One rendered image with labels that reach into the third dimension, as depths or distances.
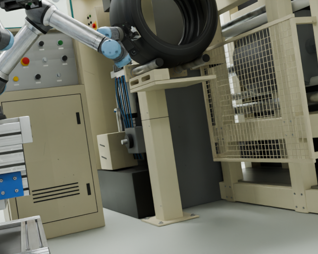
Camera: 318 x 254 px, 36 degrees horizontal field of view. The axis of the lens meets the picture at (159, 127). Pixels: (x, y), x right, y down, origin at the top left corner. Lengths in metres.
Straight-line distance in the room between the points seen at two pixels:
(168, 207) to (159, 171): 0.22
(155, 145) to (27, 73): 0.89
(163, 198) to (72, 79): 0.94
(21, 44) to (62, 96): 0.78
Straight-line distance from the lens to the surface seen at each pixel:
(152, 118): 2.86
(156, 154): 2.86
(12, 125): 1.69
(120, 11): 2.56
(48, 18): 2.15
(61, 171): 2.99
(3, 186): 1.74
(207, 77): 2.63
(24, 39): 2.31
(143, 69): 2.66
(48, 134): 2.97
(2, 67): 2.33
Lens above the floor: 0.58
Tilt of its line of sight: level
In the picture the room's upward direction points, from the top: 8 degrees counter-clockwise
